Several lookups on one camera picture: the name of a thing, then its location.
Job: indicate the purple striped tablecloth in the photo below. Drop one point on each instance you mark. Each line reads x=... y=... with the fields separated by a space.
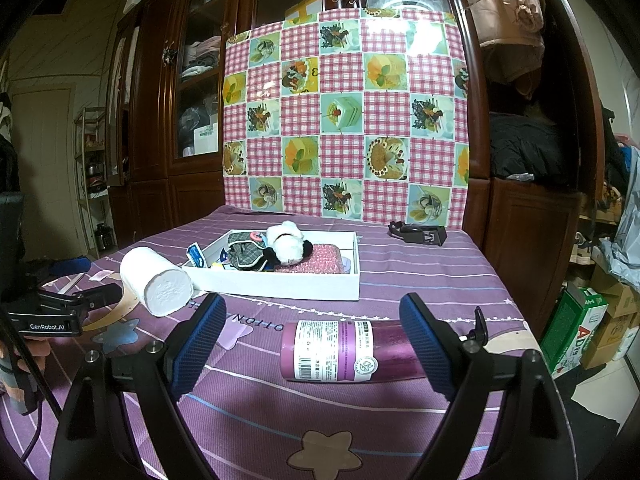
x=400 y=270

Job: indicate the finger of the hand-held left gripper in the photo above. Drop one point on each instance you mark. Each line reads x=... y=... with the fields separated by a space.
x=72 y=266
x=100 y=294

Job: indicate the black plastic clip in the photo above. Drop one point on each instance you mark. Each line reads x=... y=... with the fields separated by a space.
x=420 y=234

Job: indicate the white plush toy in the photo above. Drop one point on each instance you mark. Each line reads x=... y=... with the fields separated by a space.
x=285 y=245

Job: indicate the dark wooden cabinet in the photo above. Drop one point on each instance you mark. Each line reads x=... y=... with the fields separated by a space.
x=155 y=195

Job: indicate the black folded clothing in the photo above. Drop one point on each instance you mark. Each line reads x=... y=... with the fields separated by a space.
x=530 y=150

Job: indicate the white toilet paper roll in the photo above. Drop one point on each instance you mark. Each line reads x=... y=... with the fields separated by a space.
x=155 y=285

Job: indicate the white cardboard box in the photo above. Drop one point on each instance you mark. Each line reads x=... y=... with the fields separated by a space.
x=280 y=285

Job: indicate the pink padded jacket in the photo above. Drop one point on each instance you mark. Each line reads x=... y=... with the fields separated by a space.
x=500 y=10

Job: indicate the grey plastic bag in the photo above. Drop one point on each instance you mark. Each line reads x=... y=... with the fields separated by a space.
x=625 y=220

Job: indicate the brown cardboard boxes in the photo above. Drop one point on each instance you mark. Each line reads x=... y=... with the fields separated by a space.
x=612 y=320

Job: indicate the pink checkered printed cloth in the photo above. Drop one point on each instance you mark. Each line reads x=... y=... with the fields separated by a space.
x=340 y=160

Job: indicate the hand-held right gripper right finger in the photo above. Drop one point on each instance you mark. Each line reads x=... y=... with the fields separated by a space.
x=427 y=345

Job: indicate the grey plaid fabric pouch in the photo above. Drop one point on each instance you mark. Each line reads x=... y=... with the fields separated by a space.
x=247 y=255

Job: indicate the pink glitter pouch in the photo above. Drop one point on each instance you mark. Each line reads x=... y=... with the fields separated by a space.
x=320 y=260

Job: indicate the small pink sachet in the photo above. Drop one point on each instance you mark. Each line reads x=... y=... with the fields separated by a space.
x=101 y=275

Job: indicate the green and white carton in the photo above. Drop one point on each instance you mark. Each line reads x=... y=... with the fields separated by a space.
x=575 y=325

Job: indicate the person's left hand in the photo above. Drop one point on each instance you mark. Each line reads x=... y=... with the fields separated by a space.
x=37 y=346

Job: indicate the black hanging jacket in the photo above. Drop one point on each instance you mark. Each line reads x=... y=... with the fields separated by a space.
x=612 y=150

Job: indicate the purple bottle with white label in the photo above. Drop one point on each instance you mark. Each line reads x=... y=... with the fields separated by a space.
x=340 y=350

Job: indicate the blue packet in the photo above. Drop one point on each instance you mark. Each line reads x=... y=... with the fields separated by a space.
x=196 y=255

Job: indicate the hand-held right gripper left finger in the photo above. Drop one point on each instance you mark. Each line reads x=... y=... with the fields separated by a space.
x=197 y=345

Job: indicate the metal shelf rack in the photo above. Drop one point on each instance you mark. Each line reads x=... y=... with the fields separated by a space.
x=92 y=185

